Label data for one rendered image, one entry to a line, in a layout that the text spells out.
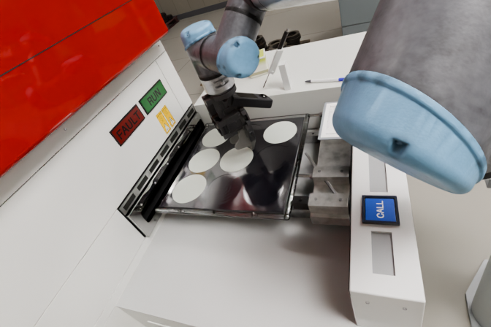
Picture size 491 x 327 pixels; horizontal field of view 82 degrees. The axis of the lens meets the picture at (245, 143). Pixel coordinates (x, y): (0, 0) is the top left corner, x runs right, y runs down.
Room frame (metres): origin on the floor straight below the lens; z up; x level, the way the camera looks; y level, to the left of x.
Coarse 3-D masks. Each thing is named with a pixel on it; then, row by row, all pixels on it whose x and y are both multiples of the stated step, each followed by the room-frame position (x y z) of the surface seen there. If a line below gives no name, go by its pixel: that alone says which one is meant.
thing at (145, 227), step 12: (192, 120) 0.87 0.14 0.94; (180, 144) 0.78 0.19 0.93; (192, 144) 0.84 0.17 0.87; (168, 156) 0.72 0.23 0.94; (168, 168) 0.69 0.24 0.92; (180, 168) 0.73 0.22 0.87; (156, 180) 0.64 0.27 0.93; (144, 192) 0.60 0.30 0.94; (132, 204) 0.57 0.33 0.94; (144, 204) 0.58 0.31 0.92; (156, 204) 0.61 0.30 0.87; (132, 216) 0.54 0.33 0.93; (156, 216) 0.58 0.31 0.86; (144, 228) 0.54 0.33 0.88
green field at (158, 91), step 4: (156, 84) 0.83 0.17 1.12; (160, 84) 0.84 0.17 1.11; (152, 88) 0.80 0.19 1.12; (156, 88) 0.82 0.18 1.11; (160, 88) 0.83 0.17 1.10; (152, 92) 0.80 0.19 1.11; (156, 92) 0.81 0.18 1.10; (160, 92) 0.82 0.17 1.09; (164, 92) 0.84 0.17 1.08; (148, 96) 0.78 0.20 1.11; (152, 96) 0.79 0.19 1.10; (156, 96) 0.80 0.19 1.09; (160, 96) 0.81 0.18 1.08; (144, 100) 0.76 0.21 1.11; (148, 100) 0.77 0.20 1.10; (152, 100) 0.78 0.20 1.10; (156, 100) 0.80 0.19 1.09; (144, 104) 0.75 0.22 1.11; (148, 104) 0.77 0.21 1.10; (152, 104) 0.78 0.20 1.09; (148, 108) 0.76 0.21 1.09
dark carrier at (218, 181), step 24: (264, 120) 0.75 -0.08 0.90; (288, 120) 0.70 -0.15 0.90; (264, 144) 0.64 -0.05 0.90; (288, 144) 0.60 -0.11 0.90; (216, 168) 0.63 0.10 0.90; (264, 168) 0.55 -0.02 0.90; (288, 168) 0.51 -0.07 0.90; (168, 192) 0.61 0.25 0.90; (216, 192) 0.54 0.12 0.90; (240, 192) 0.50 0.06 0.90; (264, 192) 0.47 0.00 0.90; (288, 192) 0.44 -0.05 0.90
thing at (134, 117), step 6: (132, 114) 0.71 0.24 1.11; (138, 114) 0.72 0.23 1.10; (126, 120) 0.68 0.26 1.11; (132, 120) 0.70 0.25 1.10; (138, 120) 0.71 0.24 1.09; (120, 126) 0.66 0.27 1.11; (126, 126) 0.68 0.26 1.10; (132, 126) 0.69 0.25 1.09; (114, 132) 0.64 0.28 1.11; (120, 132) 0.65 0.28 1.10; (126, 132) 0.67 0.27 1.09; (120, 138) 0.64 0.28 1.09
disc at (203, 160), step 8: (200, 152) 0.73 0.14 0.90; (208, 152) 0.71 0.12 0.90; (216, 152) 0.70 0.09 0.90; (192, 160) 0.71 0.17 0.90; (200, 160) 0.69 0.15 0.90; (208, 160) 0.68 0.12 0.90; (216, 160) 0.66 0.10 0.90; (192, 168) 0.67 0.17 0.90; (200, 168) 0.66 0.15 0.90; (208, 168) 0.64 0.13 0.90
